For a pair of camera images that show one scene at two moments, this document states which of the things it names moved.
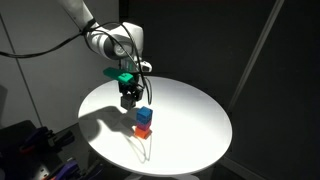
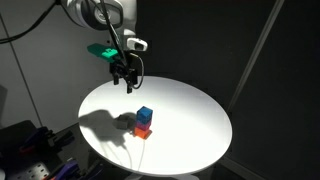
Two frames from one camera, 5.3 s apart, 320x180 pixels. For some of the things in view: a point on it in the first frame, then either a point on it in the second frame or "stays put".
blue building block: [144, 115] stays put
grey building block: [127, 102] -> [124, 121]
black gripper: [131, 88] -> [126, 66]
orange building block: [141, 132] stays put
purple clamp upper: [35, 138] stays put
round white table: [191, 128] stays put
